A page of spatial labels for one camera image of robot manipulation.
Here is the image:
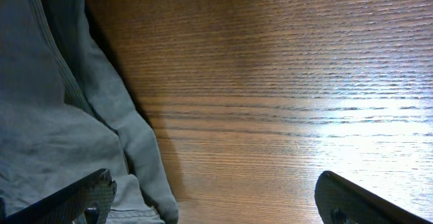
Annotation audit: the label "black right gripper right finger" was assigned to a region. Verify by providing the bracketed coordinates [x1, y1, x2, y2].
[315, 171, 432, 224]

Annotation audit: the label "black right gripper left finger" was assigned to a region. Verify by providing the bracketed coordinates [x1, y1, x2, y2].
[1, 169, 117, 224]

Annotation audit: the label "grey shorts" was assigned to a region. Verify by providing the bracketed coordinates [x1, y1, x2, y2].
[1, 0, 179, 223]

